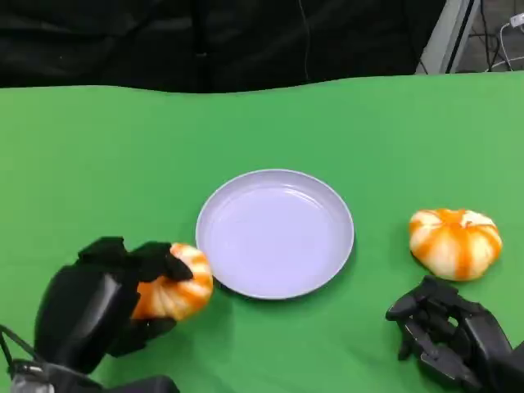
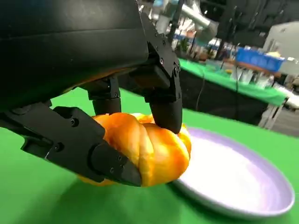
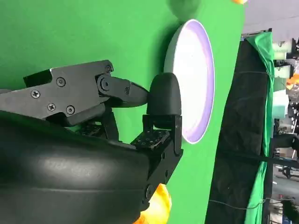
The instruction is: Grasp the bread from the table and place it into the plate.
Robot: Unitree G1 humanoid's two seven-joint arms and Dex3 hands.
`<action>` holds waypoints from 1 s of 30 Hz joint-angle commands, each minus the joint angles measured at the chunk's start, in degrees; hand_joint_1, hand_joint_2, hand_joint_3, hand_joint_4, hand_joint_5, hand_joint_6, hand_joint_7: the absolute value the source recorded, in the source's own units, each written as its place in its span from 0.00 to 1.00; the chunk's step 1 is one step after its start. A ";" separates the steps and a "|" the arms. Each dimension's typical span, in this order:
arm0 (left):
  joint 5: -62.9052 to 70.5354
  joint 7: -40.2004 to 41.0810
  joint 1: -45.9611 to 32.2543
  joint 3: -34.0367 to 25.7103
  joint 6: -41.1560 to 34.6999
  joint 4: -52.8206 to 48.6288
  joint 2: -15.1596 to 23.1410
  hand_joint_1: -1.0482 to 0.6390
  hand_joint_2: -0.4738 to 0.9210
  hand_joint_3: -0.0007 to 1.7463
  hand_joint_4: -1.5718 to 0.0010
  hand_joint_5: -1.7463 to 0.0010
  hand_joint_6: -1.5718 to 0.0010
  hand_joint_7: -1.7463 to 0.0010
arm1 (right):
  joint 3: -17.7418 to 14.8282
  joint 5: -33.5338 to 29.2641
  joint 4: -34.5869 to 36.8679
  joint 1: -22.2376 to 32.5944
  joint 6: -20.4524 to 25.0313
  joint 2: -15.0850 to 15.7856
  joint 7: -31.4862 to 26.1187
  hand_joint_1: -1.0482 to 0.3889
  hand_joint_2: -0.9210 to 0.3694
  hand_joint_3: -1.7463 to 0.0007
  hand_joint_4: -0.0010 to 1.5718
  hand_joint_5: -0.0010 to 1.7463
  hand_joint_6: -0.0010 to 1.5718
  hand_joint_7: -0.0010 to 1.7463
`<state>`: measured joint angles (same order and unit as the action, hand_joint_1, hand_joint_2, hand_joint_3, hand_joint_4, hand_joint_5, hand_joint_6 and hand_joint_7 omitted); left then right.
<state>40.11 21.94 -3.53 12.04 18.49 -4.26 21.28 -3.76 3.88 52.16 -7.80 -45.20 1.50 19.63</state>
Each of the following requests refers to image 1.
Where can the green table cloth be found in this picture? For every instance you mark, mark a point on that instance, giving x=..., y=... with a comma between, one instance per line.
x=123, y=163

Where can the grey metal frame post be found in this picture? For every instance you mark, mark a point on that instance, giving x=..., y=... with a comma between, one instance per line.
x=448, y=37

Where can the lilac round plate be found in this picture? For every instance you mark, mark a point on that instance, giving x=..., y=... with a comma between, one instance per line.
x=274, y=237

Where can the black backdrop curtain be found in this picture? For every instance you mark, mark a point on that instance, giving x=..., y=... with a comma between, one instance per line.
x=163, y=41

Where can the white plug adapter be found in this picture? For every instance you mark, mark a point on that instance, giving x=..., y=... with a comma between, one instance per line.
x=518, y=19

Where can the orange white toy bread roll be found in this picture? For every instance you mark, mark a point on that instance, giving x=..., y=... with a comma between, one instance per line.
x=184, y=294
x=454, y=245

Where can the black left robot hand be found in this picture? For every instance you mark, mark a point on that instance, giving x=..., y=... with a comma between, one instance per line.
x=78, y=315

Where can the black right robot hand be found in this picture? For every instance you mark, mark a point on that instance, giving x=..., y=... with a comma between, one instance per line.
x=479, y=337

